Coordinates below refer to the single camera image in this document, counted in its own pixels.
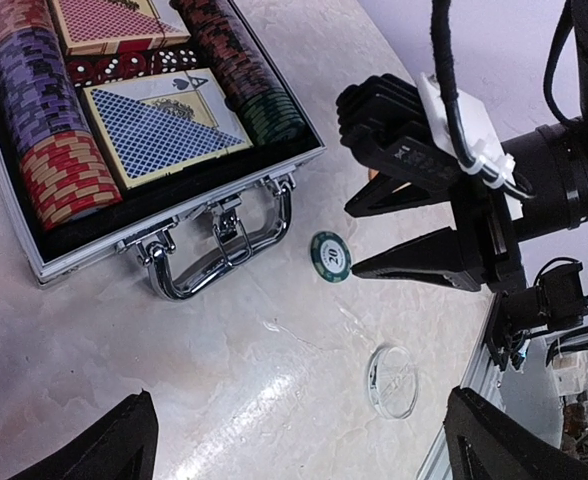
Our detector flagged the single green poker chip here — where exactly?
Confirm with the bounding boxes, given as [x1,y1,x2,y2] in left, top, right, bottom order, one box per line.
[310,231,352,283]

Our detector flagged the front aluminium frame rail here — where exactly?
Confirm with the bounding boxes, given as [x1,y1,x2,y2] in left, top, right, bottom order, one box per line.
[413,294,588,480]

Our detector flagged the clear round dealer puck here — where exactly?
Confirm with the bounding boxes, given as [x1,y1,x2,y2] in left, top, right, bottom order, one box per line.
[367,344,419,420]

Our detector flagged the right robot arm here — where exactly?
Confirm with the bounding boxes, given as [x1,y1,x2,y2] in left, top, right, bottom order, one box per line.
[336,1,588,292]

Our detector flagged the blue playing card deck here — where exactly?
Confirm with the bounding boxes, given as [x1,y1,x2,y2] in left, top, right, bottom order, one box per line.
[81,68,253,190]

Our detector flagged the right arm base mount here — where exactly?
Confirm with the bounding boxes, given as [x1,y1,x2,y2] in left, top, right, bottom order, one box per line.
[483,257,588,372]

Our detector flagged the green poker chip stack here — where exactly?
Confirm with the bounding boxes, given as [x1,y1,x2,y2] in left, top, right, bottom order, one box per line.
[238,88,306,146]

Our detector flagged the red playing card deck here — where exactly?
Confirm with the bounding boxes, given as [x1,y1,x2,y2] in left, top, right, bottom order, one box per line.
[49,0,191,56]

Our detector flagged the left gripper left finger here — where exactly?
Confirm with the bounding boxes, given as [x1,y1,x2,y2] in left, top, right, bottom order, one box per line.
[14,391,159,479]

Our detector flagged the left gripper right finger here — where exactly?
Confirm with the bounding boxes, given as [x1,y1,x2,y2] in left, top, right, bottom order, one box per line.
[444,387,588,480]

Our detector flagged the aluminium poker case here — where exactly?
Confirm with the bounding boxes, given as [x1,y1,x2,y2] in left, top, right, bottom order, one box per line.
[0,1,324,300]

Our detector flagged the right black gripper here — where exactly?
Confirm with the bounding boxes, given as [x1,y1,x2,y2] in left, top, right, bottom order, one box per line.
[344,174,526,293]

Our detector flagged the red dice in case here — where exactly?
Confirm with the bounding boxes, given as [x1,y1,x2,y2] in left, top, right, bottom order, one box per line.
[66,46,202,87]

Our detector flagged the orange big blind button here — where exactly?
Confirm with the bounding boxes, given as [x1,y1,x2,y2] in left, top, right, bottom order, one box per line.
[367,169,410,194]

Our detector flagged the chip row in case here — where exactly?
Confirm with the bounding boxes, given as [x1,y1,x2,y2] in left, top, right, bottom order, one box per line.
[169,0,288,109]
[0,1,122,230]

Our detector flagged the left chip row in case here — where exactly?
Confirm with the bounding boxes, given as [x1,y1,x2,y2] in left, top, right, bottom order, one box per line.
[0,1,122,230]

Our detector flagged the right chip row in case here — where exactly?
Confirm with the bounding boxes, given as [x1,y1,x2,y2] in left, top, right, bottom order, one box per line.
[169,0,288,109]

